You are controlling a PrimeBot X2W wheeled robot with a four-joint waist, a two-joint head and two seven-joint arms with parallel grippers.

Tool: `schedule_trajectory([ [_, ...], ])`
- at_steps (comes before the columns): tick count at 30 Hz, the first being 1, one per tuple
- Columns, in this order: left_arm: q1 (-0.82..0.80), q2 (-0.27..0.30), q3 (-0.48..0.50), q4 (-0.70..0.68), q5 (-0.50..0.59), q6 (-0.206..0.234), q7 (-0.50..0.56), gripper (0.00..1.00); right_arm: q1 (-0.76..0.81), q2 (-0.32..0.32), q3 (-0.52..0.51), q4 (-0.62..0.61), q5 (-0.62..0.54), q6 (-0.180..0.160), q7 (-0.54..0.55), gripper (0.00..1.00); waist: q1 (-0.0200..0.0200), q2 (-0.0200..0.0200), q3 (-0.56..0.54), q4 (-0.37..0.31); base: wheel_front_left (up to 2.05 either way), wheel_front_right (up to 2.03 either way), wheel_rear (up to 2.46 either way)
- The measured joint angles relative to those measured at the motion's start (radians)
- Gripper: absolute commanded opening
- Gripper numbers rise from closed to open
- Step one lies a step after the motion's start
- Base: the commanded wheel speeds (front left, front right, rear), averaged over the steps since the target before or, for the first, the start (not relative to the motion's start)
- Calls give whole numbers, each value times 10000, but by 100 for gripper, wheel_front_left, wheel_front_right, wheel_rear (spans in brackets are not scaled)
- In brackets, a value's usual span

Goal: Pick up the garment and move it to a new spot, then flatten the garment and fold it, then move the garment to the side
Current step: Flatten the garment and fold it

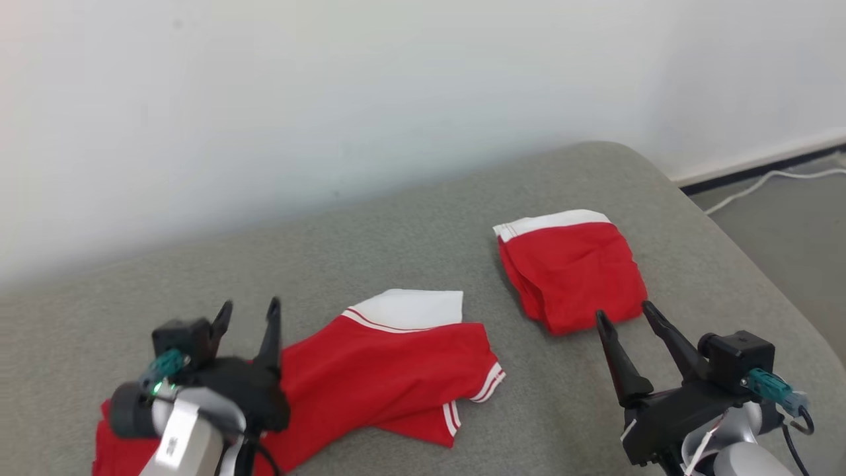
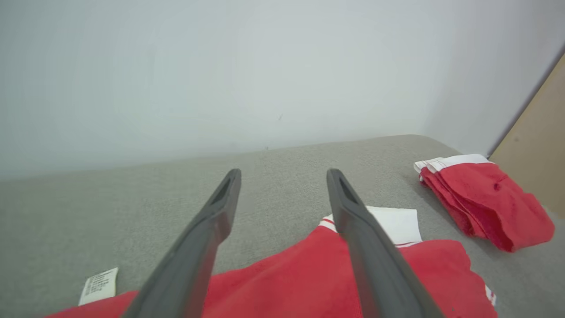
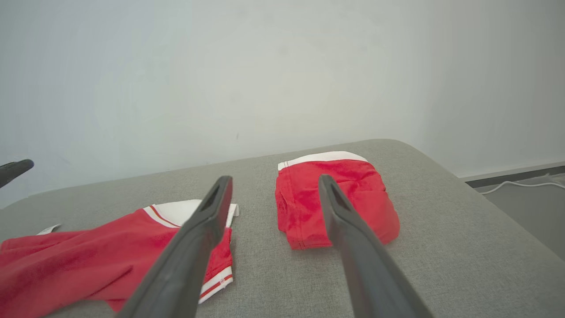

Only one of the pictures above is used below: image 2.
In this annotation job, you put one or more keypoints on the tan wooden board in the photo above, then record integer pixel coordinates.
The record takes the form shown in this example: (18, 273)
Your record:
(538, 150)

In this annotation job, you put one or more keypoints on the red basketball jersey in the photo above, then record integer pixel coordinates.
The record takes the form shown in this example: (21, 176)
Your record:
(287, 282)

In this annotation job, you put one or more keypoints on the red basketball shorts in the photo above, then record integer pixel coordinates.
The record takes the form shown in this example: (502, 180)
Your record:
(490, 198)

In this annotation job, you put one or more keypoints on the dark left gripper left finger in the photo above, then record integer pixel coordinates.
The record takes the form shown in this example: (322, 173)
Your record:
(194, 256)

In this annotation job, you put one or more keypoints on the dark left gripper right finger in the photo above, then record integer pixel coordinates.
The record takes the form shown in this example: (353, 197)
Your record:
(371, 256)

